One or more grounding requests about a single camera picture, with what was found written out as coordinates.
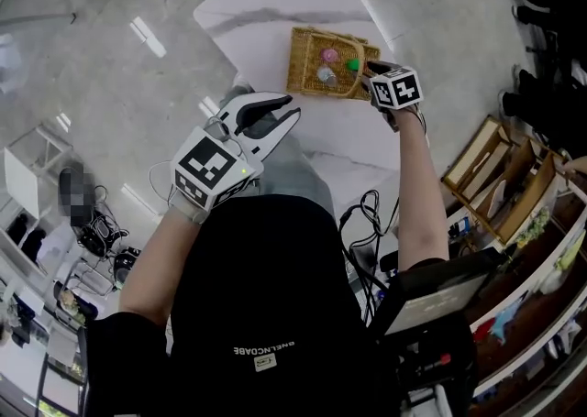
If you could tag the person's right forearm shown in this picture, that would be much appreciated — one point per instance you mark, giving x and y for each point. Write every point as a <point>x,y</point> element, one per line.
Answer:
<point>422,204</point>

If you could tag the white metal shelving unit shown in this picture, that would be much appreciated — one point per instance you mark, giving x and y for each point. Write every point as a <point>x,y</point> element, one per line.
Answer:
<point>523,275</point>

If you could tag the person's black shirt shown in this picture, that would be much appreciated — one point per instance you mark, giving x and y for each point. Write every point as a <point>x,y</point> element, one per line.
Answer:
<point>257,314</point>

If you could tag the small pink round object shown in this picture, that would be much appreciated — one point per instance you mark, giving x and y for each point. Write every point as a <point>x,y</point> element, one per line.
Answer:
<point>330,55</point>

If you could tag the white artificial flowers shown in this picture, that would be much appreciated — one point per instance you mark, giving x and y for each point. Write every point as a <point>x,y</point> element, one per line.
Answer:
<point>532,227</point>

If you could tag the woven wicker basket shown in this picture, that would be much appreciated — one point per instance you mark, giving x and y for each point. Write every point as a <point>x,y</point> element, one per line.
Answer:
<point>300,62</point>

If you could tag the black screen device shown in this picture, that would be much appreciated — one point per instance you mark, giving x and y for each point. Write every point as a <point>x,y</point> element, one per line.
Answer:
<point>435,300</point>

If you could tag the person's left forearm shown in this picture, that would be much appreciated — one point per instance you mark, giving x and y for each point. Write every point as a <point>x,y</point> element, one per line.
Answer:
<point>156,273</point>

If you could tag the small green and red object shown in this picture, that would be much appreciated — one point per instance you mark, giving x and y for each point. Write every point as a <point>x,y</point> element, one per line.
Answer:
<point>352,65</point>

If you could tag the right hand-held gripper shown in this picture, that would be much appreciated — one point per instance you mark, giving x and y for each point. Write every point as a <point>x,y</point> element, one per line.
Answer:
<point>399,90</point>

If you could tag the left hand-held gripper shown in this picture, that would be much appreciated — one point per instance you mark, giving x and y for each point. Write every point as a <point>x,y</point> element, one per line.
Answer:
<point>202,163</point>

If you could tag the wooden shelf trolley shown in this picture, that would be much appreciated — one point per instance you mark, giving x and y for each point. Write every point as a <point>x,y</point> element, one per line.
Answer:
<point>527,195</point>

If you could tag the small silver round object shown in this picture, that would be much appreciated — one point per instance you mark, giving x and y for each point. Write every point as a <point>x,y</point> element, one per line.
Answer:
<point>327,76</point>

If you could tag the white panel frame stand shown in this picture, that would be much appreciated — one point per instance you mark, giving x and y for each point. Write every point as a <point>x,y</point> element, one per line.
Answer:
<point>20,181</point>

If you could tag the black equipment pack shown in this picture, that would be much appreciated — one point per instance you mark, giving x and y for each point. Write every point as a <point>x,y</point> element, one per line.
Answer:
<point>435,369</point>

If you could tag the white plate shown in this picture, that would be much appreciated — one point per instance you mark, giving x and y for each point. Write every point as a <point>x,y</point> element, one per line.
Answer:
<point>497,197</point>

